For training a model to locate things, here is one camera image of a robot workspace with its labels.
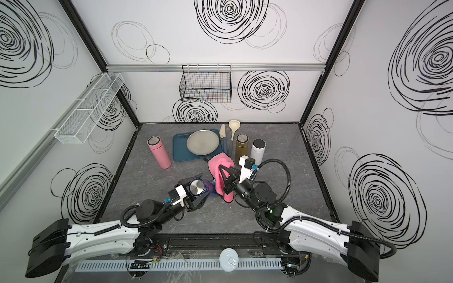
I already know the white thermos black lid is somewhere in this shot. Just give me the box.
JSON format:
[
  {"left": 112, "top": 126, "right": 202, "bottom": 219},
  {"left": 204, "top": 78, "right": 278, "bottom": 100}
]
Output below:
[{"left": 250, "top": 139, "right": 266, "bottom": 166}]

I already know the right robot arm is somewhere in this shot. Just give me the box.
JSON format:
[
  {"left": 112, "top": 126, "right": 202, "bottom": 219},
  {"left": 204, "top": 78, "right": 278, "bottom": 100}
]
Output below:
[{"left": 209, "top": 156, "right": 398, "bottom": 282}]

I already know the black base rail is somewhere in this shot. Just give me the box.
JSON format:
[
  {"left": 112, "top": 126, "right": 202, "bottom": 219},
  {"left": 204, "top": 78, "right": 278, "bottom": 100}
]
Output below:
[{"left": 132, "top": 232, "right": 308, "bottom": 258}]

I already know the teal plastic tray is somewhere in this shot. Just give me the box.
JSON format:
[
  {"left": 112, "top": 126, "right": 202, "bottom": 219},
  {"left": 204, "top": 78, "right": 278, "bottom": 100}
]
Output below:
[{"left": 173, "top": 129, "right": 223, "bottom": 162}]

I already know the white slotted cable duct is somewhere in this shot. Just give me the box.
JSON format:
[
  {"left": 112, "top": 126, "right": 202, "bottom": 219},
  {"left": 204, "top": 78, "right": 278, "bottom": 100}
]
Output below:
[{"left": 75, "top": 258, "right": 283, "bottom": 272}]

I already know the cream spatula blue handle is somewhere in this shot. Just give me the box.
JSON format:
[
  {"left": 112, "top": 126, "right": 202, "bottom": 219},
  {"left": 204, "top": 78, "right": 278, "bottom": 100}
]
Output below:
[{"left": 219, "top": 125, "right": 228, "bottom": 154}]

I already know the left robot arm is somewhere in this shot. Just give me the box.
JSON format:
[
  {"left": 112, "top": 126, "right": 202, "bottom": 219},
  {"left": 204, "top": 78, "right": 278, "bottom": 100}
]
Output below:
[{"left": 25, "top": 176, "right": 212, "bottom": 278}]

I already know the white round cap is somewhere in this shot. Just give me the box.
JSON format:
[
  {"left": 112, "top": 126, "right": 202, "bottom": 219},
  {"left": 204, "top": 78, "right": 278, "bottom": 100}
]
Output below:
[{"left": 219, "top": 248, "right": 239, "bottom": 272}]

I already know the pink thermos steel lid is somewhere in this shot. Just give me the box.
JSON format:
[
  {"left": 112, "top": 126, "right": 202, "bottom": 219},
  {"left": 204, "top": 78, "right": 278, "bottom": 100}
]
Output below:
[{"left": 147, "top": 136, "right": 172, "bottom": 169}]

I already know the black wire basket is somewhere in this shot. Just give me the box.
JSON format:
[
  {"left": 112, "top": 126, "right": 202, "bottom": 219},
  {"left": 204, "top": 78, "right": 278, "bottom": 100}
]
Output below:
[{"left": 179, "top": 71, "right": 232, "bottom": 103}]

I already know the blue thermos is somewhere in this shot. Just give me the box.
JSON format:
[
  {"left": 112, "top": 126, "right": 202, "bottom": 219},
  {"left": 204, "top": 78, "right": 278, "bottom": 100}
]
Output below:
[{"left": 189, "top": 178, "right": 215, "bottom": 198}]

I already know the pink microfiber cloth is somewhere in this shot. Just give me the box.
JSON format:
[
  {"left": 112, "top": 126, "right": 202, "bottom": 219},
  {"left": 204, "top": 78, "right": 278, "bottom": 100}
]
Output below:
[{"left": 207, "top": 153, "right": 235, "bottom": 204}]

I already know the gold thermos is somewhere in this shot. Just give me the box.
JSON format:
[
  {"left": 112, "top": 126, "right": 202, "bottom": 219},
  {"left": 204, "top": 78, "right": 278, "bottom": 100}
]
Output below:
[{"left": 235, "top": 134, "right": 249, "bottom": 165}]

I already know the white wire rack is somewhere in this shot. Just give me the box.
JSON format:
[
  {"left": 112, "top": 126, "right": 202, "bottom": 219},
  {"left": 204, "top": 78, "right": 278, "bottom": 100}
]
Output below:
[{"left": 54, "top": 73, "right": 124, "bottom": 144}]

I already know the aluminium wall rail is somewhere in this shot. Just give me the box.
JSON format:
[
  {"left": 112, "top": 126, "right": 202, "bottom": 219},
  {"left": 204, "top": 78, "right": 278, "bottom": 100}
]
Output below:
[{"left": 106, "top": 62, "right": 326, "bottom": 73}]

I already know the grey round plate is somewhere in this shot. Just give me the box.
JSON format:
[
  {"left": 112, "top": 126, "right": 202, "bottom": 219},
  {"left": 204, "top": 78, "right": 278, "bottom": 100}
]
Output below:
[{"left": 186, "top": 130, "right": 219, "bottom": 156}]

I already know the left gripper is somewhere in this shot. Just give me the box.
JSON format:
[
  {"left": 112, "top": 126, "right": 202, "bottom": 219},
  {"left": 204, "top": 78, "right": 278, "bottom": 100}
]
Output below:
[{"left": 158, "top": 176, "right": 211, "bottom": 226}]

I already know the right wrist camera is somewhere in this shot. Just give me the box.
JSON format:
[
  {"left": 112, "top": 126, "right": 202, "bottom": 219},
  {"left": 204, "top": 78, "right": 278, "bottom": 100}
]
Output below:
[{"left": 239, "top": 155, "right": 258, "bottom": 183}]

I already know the cream ladle grey handle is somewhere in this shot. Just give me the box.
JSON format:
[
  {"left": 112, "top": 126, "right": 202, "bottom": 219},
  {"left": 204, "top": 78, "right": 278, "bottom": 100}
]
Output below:
[{"left": 228, "top": 120, "right": 241, "bottom": 157}]

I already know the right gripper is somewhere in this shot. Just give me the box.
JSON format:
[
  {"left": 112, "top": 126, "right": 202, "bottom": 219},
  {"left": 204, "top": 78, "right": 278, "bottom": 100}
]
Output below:
[{"left": 221, "top": 164, "right": 262, "bottom": 214}]

